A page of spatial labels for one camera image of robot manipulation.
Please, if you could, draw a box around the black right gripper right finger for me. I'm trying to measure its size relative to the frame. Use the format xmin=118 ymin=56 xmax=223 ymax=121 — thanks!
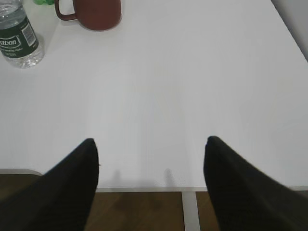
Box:
xmin=204 ymin=136 xmax=308 ymax=231

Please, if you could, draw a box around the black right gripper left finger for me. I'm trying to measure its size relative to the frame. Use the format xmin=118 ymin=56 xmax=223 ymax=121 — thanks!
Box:
xmin=0 ymin=138 xmax=99 ymax=231

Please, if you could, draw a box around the clear water bottle green label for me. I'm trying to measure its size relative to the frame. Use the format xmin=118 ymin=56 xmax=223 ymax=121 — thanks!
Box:
xmin=0 ymin=0 xmax=44 ymax=69

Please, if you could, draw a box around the white table leg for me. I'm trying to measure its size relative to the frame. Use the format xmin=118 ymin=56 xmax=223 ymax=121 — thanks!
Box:
xmin=181 ymin=192 xmax=201 ymax=231

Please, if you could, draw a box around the green soda bottle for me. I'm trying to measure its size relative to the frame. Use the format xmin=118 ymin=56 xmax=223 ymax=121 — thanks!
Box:
xmin=33 ymin=0 xmax=54 ymax=5

